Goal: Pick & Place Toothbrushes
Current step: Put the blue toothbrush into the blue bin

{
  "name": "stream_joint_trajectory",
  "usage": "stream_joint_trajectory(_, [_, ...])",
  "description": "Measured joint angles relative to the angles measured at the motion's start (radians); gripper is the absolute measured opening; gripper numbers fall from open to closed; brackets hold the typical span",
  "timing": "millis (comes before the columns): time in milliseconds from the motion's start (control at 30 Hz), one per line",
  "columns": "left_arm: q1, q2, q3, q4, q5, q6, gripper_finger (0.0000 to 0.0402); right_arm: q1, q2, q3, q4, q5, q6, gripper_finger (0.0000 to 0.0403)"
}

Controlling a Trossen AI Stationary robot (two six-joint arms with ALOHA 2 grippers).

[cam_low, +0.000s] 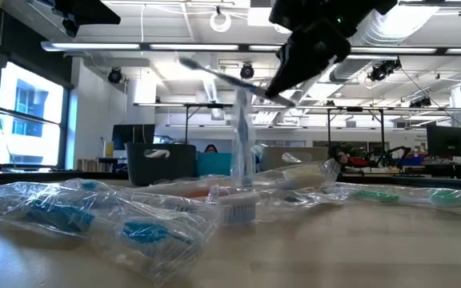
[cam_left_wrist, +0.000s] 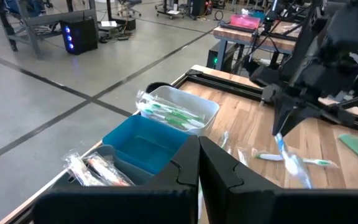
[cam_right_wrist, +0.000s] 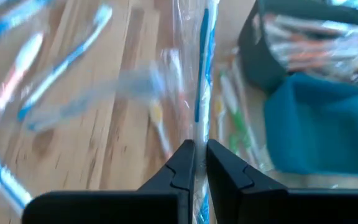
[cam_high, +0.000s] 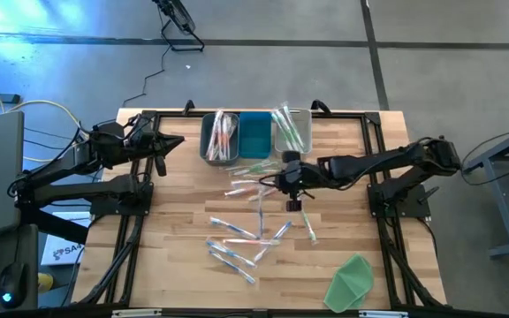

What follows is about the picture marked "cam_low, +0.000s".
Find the large window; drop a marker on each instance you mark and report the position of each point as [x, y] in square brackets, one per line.
[34, 120]

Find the person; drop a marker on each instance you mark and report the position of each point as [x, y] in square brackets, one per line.
[211, 149]
[352, 160]

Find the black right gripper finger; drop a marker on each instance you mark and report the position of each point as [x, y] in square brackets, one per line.
[330, 48]
[294, 52]

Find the white ceiling unit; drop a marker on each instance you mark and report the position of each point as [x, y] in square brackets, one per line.
[258, 16]

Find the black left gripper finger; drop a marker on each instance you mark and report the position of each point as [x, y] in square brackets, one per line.
[72, 28]
[86, 8]

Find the black aluminium frame rail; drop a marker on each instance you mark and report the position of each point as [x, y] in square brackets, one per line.
[454, 185]
[34, 176]

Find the black ceiling camera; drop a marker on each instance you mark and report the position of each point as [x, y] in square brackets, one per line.
[247, 72]
[382, 71]
[115, 75]
[420, 102]

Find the yellow box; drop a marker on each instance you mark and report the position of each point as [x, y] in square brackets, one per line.
[108, 148]

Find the blue plastic bin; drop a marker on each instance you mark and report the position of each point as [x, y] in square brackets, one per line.
[214, 164]

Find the black background robot arm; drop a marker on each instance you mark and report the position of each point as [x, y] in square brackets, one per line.
[394, 150]

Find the black computer monitor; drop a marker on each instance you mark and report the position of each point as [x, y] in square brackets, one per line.
[448, 141]
[120, 134]

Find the blue storage crate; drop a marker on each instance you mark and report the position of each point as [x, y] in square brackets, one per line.
[408, 161]

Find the silver ventilation duct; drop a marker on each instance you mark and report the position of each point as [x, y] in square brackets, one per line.
[390, 24]

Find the grey plastic bin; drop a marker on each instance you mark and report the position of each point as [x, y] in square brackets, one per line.
[182, 168]

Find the green toothbrush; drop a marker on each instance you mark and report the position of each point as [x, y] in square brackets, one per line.
[374, 196]

